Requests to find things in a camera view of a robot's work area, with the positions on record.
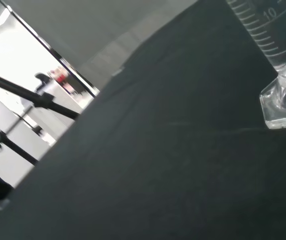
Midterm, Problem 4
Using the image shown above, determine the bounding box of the black tripod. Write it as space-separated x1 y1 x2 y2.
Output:
0 68 81 167

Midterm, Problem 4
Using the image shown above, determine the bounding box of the red box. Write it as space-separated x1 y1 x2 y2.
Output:
55 69 67 83

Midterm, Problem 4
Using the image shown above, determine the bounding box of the black bench cloth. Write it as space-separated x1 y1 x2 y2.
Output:
0 0 286 240

